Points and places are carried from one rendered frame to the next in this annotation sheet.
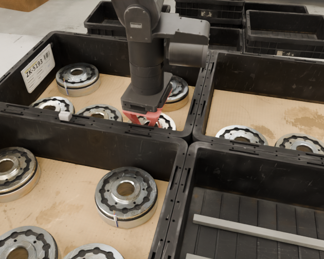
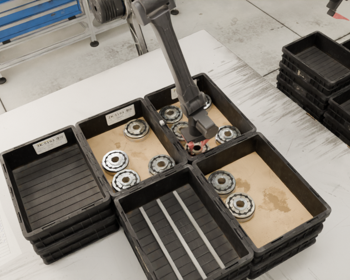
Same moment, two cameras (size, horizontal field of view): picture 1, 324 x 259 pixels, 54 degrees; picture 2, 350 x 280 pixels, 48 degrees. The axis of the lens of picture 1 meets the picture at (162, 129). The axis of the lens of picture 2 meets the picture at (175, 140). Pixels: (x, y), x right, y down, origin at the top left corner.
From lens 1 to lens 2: 1.04 m
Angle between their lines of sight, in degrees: 35
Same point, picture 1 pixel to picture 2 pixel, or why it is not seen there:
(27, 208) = (132, 147)
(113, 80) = (215, 114)
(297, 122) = (268, 195)
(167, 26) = (198, 115)
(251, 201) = (200, 204)
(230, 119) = (239, 170)
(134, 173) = (170, 161)
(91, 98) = not seen: hidden behind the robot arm
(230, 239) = (178, 208)
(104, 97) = not seen: hidden behind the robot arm
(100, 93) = not seen: hidden behind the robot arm
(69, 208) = (143, 157)
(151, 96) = (191, 136)
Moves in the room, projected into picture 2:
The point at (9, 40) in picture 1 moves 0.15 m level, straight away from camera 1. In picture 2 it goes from (213, 45) to (220, 30)
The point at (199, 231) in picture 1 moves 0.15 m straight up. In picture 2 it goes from (171, 197) to (169, 173)
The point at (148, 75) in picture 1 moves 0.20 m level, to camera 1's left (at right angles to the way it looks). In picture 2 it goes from (190, 128) to (155, 100)
